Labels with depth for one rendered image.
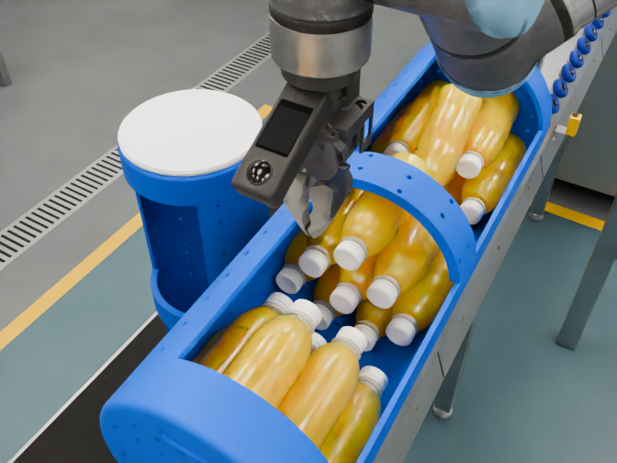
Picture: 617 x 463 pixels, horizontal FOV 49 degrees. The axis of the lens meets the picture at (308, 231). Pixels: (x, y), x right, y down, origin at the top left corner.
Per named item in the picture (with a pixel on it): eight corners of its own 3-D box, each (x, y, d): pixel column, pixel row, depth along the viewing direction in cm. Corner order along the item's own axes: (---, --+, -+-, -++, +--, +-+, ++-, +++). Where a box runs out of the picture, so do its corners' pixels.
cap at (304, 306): (290, 305, 80) (297, 295, 82) (281, 321, 83) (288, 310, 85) (318, 324, 80) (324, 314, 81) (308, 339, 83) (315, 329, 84)
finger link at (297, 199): (331, 210, 79) (333, 146, 72) (306, 242, 75) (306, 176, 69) (308, 202, 80) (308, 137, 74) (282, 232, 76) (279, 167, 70)
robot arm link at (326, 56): (342, 44, 54) (241, 16, 58) (341, 97, 58) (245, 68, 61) (390, 1, 60) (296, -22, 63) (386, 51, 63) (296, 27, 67)
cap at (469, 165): (456, 152, 113) (453, 159, 112) (479, 150, 110) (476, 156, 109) (463, 172, 115) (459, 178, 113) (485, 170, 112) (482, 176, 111)
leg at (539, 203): (544, 215, 268) (589, 73, 224) (540, 224, 264) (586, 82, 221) (530, 210, 270) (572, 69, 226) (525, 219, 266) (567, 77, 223)
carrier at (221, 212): (204, 335, 207) (158, 413, 187) (161, 82, 146) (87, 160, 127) (292, 361, 200) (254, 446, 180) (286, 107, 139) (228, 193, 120)
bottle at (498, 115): (476, 91, 125) (444, 146, 113) (514, 84, 121) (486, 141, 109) (486, 124, 128) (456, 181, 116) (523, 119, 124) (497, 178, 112)
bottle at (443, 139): (490, 99, 111) (448, 198, 106) (469, 114, 118) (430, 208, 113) (454, 78, 110) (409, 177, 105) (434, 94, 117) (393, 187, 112)
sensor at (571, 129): (577, 131, 155) (583, 113, 152) (574, 138, 153) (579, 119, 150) (543, 121, 158) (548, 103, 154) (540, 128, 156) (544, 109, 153)
